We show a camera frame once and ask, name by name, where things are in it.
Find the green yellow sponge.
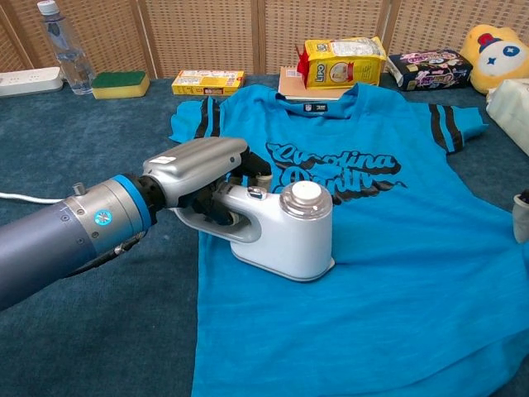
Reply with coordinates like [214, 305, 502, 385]
[90, 70, 150, 100]

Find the thin white cable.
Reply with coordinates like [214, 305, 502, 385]
[0, 191, 63, 206]

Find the wicker folding screen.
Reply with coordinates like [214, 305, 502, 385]
[0, 0, 529, 79]

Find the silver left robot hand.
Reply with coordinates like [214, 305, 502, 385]
[142, 136, 274, 227]

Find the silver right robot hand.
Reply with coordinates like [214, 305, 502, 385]
[511, 192, 529, 245]

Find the clear plastic water bottle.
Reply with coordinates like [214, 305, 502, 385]
[36, 0, 97, 96]

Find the yellow plush toy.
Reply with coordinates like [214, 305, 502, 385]
[459, 23, 529, 95]

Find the blue Carolina Panthers t-shirt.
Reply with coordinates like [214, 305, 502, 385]
[168, 82, 529, 397]

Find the long white tissue pack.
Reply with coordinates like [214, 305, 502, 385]
[485, 78, 529, 156]

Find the white handheld garment steamer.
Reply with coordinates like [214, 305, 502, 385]
[171, 181, 336, 283]

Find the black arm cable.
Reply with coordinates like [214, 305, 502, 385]
[61, 231, 146, 279]

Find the yellow cardboard box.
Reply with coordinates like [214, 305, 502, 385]
[171, 69, 245, 98]

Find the tan spiral notebook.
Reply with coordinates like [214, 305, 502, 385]
[277, 65, 352, 102]

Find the dark sanitary pad pack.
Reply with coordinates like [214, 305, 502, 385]
[386, 49, 474, 92]

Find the yellow snack bag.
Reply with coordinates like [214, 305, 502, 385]
[295, 36, 388, 90]

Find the white power strip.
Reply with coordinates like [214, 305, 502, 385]
[0, 66, 65, 98]

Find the dark blue table carpet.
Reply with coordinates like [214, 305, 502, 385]
[0, 73, 529, 397]

